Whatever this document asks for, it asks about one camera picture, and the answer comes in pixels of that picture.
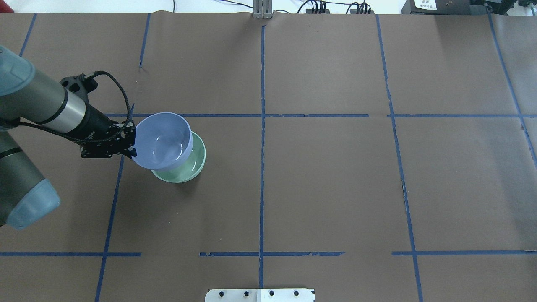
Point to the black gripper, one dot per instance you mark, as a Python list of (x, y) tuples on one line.
[(95, 123)]

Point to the blue bowl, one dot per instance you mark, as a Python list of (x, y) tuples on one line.
[(163, 142)]

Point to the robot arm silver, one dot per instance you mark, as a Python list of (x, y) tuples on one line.
[(31, 99)]

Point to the green bowl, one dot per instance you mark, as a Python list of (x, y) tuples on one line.
[(190, 168)]

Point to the black computer box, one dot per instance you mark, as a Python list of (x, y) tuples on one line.
[(443, 7)]

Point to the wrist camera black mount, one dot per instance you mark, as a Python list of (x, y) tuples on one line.
[(80, 85)]

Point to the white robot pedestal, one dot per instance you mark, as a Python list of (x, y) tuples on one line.
[(261, 295)]

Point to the aluminium frame post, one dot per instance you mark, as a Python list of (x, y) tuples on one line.
[(262, 9)]

